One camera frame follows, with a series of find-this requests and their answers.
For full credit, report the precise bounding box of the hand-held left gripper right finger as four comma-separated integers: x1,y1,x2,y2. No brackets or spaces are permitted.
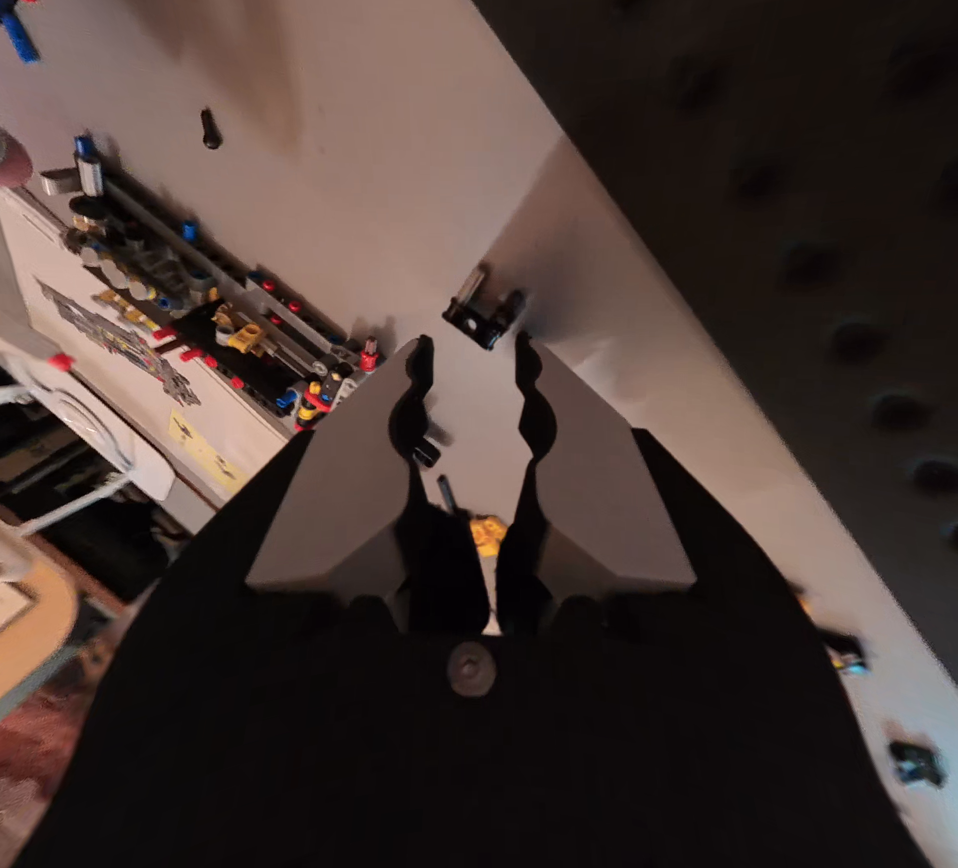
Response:
494,331,699,633

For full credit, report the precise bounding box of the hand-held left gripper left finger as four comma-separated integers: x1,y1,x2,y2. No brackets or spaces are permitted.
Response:
245,334,491,633

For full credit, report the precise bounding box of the grey lego car chassis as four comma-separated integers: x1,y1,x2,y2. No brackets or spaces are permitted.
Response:
39,133,384,435

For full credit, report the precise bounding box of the black lego connector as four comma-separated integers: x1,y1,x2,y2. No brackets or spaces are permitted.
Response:
442,264,526,351

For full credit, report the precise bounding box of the pile of small lego pieces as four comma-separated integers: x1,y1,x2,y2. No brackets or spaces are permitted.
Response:
0,0,42,66

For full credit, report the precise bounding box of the pile of yellow lego pieces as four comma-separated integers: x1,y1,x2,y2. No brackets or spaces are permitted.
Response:
469,516,510,558

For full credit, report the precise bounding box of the lego instruction booklet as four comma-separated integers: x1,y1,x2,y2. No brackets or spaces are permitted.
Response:
0,186,294,511

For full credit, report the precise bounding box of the small black lego piece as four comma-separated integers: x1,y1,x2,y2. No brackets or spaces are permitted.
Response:
888,739,946,789

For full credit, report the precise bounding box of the white document stand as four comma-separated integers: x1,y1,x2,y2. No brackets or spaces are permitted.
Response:
0,337,178,538

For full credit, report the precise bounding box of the wooden clipboard board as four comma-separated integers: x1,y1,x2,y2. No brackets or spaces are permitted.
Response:
0,535,82,708

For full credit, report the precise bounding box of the black dotted pad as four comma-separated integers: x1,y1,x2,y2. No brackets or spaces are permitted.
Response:
408,0,958,667

